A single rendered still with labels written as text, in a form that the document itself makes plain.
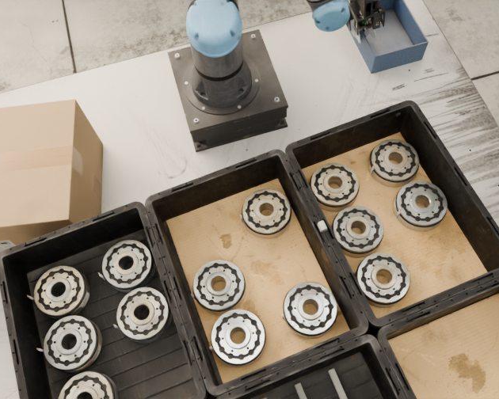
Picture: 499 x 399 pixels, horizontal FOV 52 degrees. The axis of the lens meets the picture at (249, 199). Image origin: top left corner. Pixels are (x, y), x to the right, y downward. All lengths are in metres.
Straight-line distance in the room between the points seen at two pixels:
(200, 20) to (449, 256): 0.70
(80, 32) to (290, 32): 1.39
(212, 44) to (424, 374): 0.77
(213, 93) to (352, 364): 0.67
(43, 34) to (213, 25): 1.73
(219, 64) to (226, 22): 0.09
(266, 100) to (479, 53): 1.47
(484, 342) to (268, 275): 0.42
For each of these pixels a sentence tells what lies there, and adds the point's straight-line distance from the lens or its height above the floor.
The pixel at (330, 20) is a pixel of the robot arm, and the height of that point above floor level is 1.04.
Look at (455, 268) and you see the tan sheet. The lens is 1.10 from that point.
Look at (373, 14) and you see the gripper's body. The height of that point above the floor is 0.89.
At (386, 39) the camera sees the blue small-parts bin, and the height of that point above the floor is 0.70.
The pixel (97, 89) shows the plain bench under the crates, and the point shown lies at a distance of 1.51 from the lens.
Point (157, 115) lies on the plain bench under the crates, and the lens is 1.40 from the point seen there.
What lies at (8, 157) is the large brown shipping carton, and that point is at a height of 0.90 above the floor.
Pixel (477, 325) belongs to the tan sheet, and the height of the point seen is 0.83.
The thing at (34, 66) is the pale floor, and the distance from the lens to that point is 2.65.
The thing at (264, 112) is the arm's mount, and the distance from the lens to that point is 1.26.
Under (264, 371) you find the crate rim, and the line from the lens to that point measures 0.90.
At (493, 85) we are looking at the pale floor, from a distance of 2.47.
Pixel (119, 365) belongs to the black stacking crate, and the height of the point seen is 0.83.
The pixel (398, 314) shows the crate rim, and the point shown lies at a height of 0.93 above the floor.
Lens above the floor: 1.82
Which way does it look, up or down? 65 degrees down
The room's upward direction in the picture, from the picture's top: 8 degrees counter-clockwise
